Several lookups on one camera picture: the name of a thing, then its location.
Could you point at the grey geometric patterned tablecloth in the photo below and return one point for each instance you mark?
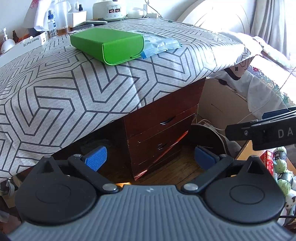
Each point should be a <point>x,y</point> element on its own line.
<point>57,92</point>

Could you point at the red small box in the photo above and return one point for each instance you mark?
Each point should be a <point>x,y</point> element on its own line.
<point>267,162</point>

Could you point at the white square box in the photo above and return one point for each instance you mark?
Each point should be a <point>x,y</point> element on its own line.
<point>78,19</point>

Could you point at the white flat tablet box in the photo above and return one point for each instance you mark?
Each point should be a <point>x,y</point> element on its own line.
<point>25,45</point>

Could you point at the white appliance with digital display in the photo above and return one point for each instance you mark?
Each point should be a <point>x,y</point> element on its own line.
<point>108,11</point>

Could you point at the red-brown wooden drawer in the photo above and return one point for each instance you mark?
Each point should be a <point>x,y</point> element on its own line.
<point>150,158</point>
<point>148,139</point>

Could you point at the green rectangular box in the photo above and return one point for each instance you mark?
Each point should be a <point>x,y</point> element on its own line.
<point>111,44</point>

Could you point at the red-brown wooden nightstand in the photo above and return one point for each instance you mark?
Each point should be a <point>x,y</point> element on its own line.
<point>161,99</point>

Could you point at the clear spray bottle blue cap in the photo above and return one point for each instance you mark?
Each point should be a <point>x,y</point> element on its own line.
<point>52,24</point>

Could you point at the white plush toy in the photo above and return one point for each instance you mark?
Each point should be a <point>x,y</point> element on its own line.
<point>291,201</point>

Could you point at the large clear plastic bottle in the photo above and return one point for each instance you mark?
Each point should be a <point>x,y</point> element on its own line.
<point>62,14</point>

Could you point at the grey curtain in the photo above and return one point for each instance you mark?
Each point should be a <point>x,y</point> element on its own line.
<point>272,23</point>

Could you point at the light blue plastic packet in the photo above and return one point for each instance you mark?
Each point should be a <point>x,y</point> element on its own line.
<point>159,41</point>

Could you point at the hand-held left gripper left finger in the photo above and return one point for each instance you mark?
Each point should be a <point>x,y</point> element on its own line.
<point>96,158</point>

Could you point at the brown cardboard box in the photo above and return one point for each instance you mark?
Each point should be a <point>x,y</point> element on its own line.
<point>222,106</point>

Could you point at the white pump bottle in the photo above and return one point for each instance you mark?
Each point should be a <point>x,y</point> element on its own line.
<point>6,44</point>

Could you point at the black round disc white rim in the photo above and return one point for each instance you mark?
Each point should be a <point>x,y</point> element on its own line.
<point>205,136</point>

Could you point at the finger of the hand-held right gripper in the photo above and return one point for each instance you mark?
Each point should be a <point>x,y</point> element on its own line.
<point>239,132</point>

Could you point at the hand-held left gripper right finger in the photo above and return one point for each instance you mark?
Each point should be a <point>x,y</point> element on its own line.
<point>204,158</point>

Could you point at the green yarn skeins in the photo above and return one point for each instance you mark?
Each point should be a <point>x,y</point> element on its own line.
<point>283,171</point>

